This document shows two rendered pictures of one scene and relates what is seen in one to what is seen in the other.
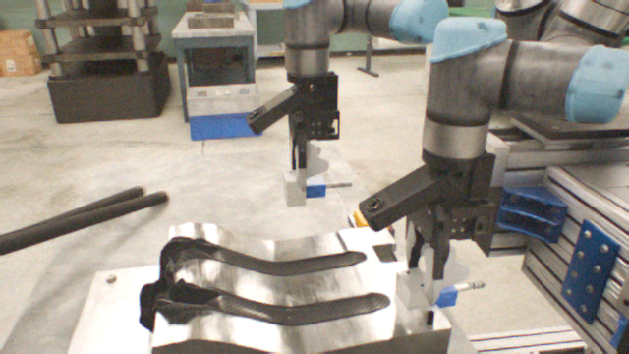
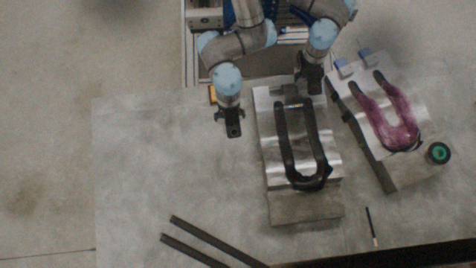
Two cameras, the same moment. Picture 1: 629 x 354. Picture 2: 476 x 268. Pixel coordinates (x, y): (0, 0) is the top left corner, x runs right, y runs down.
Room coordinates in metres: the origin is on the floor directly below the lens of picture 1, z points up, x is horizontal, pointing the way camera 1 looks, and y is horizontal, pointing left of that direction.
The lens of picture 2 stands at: (0.71, 0.44, 2.29)
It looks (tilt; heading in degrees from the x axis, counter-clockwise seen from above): 75 degrees down; 275
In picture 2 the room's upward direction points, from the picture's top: 1 degrees counter-clockwise
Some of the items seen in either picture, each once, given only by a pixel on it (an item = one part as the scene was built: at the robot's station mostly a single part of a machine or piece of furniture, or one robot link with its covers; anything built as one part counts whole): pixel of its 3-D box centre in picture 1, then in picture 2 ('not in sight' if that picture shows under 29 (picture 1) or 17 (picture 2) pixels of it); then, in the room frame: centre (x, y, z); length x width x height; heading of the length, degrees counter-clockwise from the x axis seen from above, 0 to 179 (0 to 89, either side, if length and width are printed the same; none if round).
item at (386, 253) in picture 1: (387, 262); (275, 92); (0.61, -0.13, 0.87); 0.05 x 0.05 x 0.04; 11
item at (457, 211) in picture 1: (450, 194); (311, 60); (0.51, -0.18, 1.05); 0.09 x 0.08 x 0.12; 101
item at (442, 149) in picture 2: not in sight; (436, 153); (0.05, 0.08, 0.93); 0.08 x 0.08 x 0.04
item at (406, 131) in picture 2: not in sight; (390, 113); (0.19, -0.07, 0.90); 0.26 x 0.18 x 0.08; 119
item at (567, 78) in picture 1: (562, 79); (332, 10); (0.48, -0.27, 1.21); 0.11 x 0.11 x 0.08; 61
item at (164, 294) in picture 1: (262, 276); (302, 142); (0.51, 0.07, 0.92); 0.35 x 0.16 x 0.09; 101
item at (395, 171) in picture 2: not in sight; (388, 117); (0.19, -0.07, 0.86); 0.50 x 0.26 x 0.11; 119
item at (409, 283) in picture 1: (443, 289); (303, 76); (0.51, -0.19, 0.89); 0.13 x 0.05 x 0.05; 101
